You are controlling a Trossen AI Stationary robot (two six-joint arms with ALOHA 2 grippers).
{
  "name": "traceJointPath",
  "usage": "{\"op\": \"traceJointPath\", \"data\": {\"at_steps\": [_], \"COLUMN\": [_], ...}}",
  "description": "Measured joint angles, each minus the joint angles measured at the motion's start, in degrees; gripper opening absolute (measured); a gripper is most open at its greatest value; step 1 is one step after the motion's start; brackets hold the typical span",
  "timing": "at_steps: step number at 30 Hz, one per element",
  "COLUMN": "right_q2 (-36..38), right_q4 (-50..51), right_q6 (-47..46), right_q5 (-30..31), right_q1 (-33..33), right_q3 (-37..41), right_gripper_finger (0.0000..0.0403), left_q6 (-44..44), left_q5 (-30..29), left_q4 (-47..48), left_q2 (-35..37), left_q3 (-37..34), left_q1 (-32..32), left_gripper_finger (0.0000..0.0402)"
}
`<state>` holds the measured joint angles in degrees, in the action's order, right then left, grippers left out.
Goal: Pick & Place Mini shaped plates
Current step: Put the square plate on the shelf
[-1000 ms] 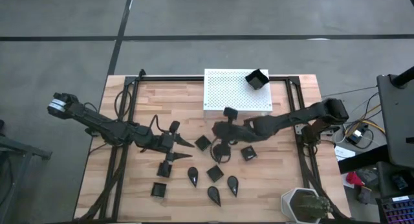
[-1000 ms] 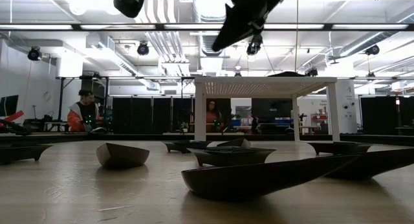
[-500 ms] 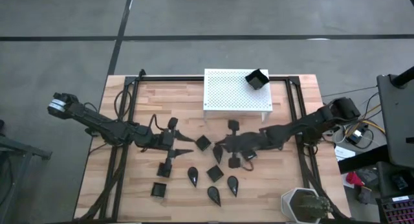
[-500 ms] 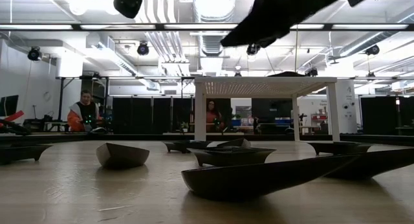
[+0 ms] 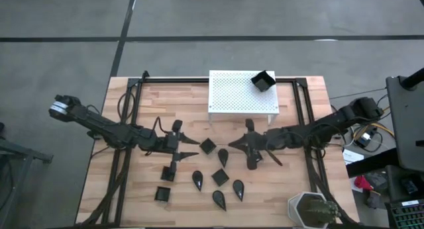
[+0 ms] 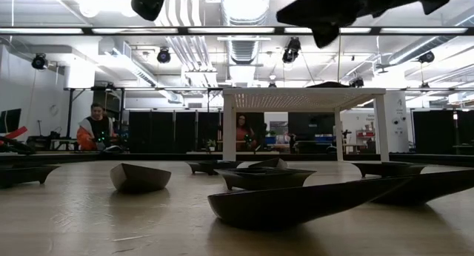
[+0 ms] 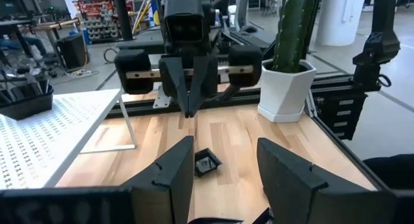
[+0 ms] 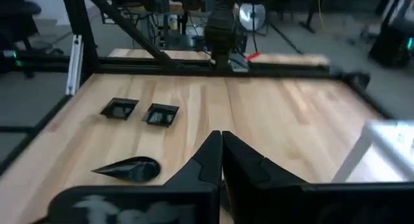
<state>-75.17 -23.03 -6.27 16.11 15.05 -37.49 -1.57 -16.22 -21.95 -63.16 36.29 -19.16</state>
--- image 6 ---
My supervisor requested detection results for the white round column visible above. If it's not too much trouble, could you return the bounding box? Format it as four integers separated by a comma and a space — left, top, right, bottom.
384, 91, 410, 153

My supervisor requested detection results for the red shelf unit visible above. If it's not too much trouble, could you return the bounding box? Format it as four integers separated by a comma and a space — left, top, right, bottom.
355, 128, 375, 141

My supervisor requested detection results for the small black square plate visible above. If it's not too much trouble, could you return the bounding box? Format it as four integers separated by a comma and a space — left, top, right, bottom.
0, 164, 61, 189
214, 166, 317, 192
186, 159, 244, 176
350, 161, 429, 178

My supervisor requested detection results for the white perforated metal shelf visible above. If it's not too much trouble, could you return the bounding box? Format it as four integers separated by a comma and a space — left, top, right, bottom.
221, 87, 390, 163

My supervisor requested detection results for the black partition panel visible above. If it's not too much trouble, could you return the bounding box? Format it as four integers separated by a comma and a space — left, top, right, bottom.
413, 110, 457, 155
128, 110, 223, 153

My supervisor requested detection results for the black teardrop plate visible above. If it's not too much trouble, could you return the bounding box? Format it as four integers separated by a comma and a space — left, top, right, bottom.
248, 158, 289, 170
370, 169, 474, 206
207, 176, 413, 229
110, 162, 173, 193

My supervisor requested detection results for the black monitor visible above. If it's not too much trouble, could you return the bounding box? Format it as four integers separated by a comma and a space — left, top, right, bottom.
0, 107, 22, 135

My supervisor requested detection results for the black fluted square bowl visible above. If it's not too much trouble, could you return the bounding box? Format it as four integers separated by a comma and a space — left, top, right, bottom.
306, 81, 351, 89

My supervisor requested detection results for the red bar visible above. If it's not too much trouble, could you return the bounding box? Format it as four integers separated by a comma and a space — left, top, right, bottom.
0, 125, 29, 141

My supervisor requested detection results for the person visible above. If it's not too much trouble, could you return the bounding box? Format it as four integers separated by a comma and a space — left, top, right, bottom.
236, 114, 257, 152
76, 102, 120, 152

